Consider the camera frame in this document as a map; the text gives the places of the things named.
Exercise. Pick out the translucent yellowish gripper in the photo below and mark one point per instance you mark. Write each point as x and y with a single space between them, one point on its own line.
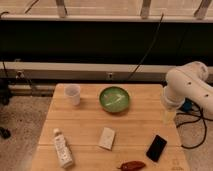
168 116

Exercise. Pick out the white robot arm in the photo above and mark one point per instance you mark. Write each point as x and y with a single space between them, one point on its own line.
186 81

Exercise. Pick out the white sponge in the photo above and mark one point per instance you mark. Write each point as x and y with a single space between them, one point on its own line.
107 138

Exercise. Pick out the blue power box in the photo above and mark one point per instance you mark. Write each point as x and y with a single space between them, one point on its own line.
187 106

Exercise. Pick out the green bowl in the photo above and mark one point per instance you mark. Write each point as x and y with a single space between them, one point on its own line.
114 99

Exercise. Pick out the red chili pepper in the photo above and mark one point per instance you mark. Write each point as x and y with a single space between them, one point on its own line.
132 166

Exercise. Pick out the translucent plastic cup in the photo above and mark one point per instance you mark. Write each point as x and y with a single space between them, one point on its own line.
72 92

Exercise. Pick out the white plastic bottle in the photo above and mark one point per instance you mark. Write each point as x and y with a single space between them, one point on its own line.
62 149

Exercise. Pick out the black object on floor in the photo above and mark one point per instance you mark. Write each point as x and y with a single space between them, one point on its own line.
5 133

